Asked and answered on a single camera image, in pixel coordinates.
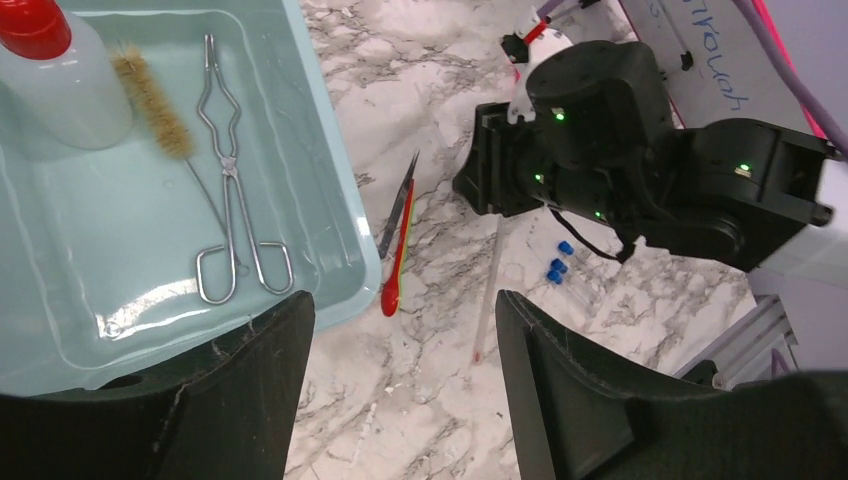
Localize glass stirring rod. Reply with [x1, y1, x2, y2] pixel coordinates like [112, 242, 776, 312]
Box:
[472, 216, 505, 365]

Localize tan test tube brush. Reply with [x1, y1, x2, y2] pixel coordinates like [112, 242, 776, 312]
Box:
[111, 35, 240, 235]

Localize aluminium extrusion rail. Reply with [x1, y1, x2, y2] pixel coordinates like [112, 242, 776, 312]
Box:
[674, 295, 798, 391]

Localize blue capped test tube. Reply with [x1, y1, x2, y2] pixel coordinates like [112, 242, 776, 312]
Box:
[546, 258, 594, 301]
[546, 270, 585, 310]
[551, 240, 593, 276]

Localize white red-capped wash bottle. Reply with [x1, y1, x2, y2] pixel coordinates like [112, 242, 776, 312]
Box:
[1, 1, 133, 150]

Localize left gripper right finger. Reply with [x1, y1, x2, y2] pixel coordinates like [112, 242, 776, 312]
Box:
[495, 290, 847, 479]

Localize pink framed whiteboard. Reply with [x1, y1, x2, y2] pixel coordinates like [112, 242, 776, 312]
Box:
[620, 0, 824, 137]

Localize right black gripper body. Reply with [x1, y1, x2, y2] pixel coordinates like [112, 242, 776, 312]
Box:
[453, 40, 683, 246]

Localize metal tweezers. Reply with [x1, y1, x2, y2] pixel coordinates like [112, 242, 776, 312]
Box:
[377, 150, 420, 259]

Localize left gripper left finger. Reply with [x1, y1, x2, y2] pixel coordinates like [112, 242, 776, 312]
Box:
[1, 291, 316, 479]

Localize teal plastic bin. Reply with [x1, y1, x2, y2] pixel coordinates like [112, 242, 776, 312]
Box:
[1, 1, 380, 396]

